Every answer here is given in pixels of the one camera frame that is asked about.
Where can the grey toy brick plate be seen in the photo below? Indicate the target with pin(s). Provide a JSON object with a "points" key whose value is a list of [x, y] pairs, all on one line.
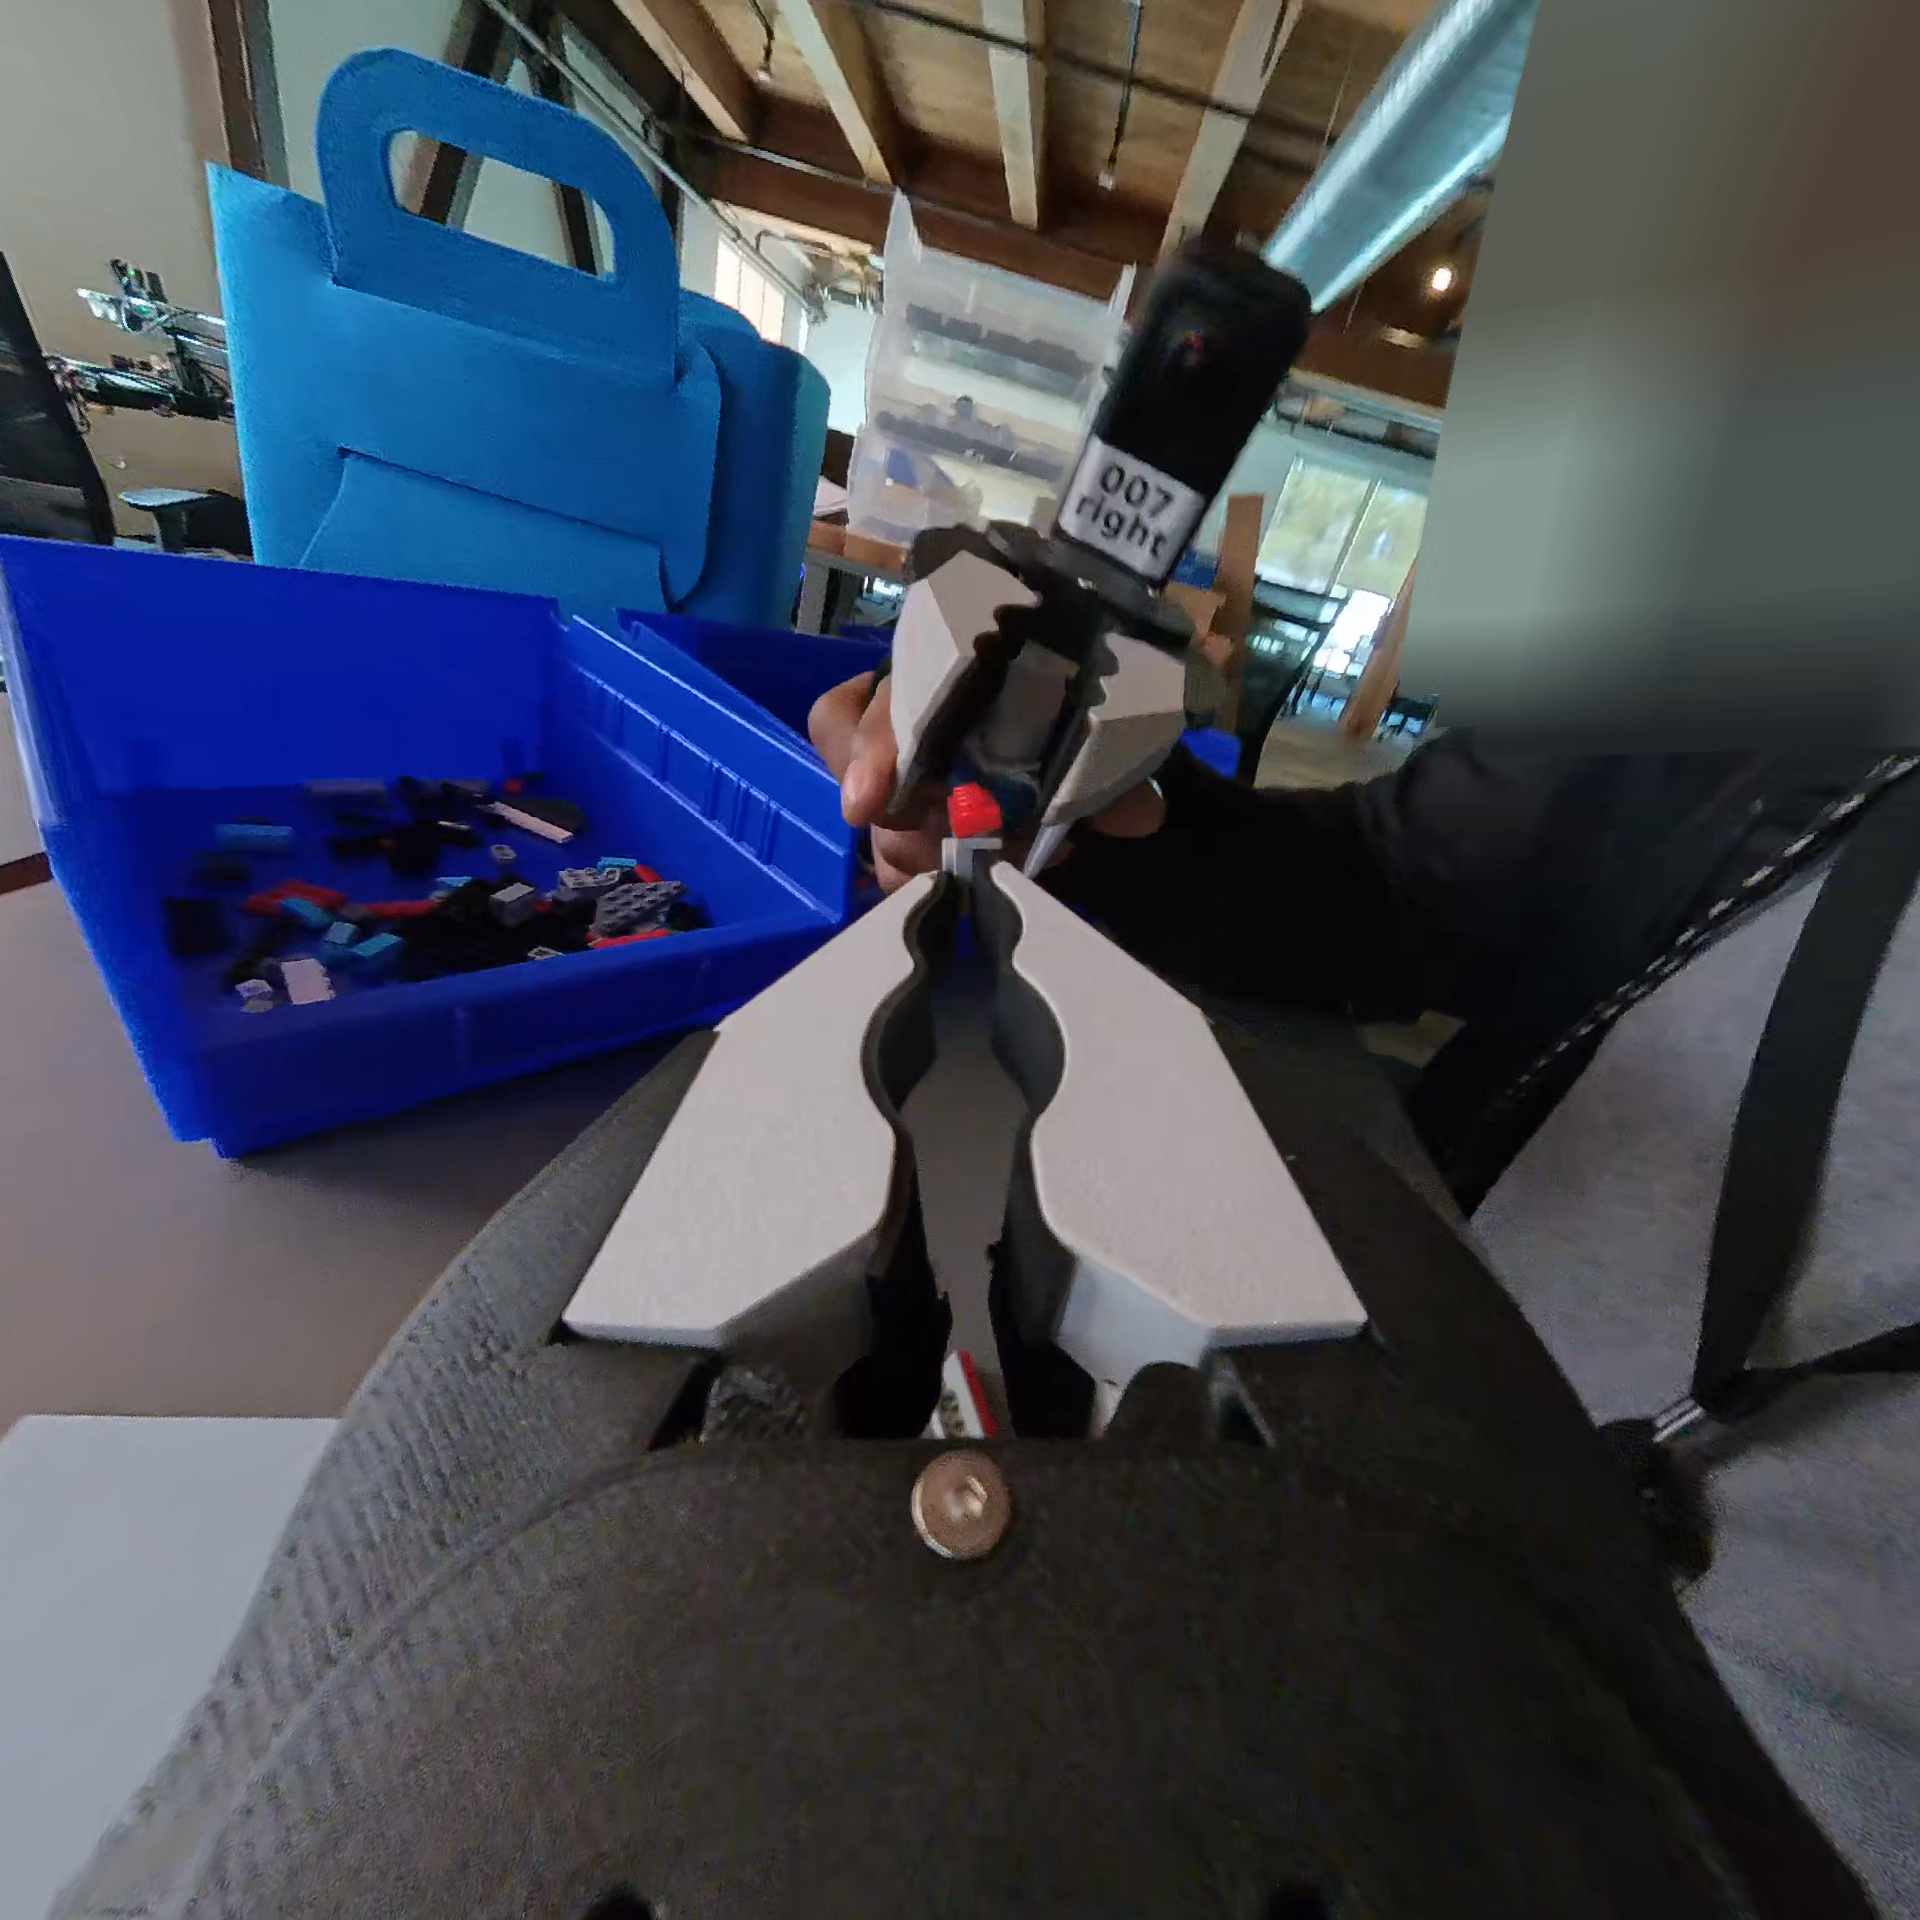
{"points": [[960, 1412]]}

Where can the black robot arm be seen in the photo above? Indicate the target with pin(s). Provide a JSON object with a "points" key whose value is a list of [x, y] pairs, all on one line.
{"points": [[150, 359]]}

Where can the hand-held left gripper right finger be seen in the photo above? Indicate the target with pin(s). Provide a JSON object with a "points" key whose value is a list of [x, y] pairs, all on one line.
{"points": [[1185, 1184]]}

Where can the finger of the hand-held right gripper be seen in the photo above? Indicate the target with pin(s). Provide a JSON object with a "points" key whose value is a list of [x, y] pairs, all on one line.
{"points": [[1131, 705], [938, 661]]}

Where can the large pile of toy bricks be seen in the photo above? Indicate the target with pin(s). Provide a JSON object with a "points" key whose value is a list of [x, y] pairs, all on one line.
{"points": [[451, 931]]}

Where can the wooden table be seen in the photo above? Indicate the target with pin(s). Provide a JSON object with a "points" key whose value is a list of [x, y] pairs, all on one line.
{"points": [[855, 547]]}

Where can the pale instruction booklet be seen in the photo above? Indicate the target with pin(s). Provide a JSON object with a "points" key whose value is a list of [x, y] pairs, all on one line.
{"points": [[120, 1622]]}

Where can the wooden post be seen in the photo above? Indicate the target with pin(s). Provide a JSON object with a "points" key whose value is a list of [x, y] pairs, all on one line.
{"points": [[1380, 645]]}

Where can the red toy plate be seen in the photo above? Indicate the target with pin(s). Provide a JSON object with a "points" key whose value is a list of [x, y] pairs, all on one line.
{"points": [[975, 814]]}

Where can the person's right hand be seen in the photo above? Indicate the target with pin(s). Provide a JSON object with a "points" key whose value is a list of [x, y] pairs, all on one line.
{"points": [[858, 765]]}

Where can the person's right forearm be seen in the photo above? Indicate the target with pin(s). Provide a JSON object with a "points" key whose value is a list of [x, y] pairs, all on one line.
{"points": [[1425, 869]]}

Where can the stack of clear plastic bins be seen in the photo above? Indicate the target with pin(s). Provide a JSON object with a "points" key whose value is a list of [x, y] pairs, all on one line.
{"points": [[960, 376]]}

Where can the dark brown flat board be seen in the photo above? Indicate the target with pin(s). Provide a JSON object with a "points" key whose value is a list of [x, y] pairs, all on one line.
{"points": [[23, 878]]}

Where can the silver ventilation duct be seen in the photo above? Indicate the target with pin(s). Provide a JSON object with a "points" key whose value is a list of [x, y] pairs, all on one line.
{"points": [[1394, 150]]}

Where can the person's upper body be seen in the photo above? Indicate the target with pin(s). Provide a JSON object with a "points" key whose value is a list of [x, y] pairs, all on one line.
{"points": [[1651, 1276]]}

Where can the blue felt bag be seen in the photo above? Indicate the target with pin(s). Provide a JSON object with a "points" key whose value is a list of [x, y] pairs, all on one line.
{"points": [[495, 421]]}

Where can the black mesh office chair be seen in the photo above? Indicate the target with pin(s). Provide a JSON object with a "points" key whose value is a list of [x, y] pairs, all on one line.
{"points": [[44, 421]]}

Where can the small pale toy brick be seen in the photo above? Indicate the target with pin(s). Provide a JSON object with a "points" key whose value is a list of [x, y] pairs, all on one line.
{"points": [[968, 861]]}

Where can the blue plastic bin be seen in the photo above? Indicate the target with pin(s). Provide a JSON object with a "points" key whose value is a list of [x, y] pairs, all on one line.
{"points": [[300, 676], [720, 661]]}

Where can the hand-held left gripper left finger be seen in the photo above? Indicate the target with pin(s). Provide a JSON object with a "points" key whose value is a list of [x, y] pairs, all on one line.
{"points": [[735, 1184]]}

